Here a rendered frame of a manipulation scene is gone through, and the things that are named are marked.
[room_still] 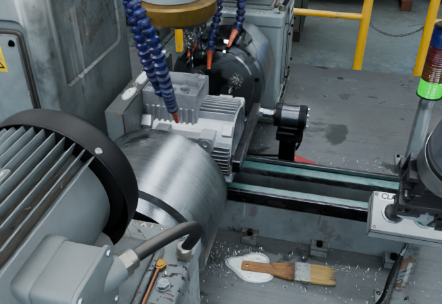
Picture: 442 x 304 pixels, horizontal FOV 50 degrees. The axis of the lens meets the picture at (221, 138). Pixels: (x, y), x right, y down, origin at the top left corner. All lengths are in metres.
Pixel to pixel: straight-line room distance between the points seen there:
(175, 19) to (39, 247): 0.56
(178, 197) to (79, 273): 0.35
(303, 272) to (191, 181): 0.41
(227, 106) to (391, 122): 0.75
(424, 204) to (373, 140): 0.84
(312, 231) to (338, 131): 0.51
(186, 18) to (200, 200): 0.34
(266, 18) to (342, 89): 0.52
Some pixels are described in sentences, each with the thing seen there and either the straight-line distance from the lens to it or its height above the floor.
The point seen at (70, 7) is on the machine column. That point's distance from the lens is 1.00.
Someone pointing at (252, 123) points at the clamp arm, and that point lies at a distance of 1.11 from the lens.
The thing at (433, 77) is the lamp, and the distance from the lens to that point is 1.29.
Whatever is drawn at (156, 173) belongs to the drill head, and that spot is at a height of 1.16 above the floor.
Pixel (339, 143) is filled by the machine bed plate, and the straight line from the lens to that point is 1.49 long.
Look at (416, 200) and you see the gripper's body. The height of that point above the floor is 1.19.
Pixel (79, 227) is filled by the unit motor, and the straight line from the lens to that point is 0.48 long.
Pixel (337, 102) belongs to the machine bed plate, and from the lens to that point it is 1.71.
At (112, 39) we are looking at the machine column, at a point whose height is 1.19.
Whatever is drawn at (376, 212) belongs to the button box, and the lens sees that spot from 0.86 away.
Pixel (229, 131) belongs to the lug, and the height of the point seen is 1.08.
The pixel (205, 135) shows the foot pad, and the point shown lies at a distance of 0.98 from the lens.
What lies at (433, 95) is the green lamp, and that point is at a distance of 1.31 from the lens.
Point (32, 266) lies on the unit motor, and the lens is 0.43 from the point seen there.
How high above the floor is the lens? 1.62
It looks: 34 degrees down
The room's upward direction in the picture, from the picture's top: straight up
